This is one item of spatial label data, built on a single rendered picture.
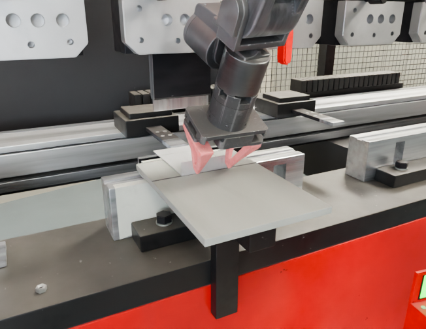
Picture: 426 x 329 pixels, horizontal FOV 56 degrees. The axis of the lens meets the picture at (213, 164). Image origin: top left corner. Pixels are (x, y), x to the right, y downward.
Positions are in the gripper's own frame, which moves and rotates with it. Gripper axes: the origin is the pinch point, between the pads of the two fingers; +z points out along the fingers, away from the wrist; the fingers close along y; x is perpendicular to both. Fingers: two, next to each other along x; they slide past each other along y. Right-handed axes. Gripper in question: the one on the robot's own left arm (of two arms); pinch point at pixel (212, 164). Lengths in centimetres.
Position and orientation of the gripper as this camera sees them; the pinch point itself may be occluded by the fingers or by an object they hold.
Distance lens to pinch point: 61.0
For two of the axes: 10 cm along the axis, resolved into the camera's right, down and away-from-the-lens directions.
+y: -8.9, 1.5, -4.3
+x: 4.0, 7.0, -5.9
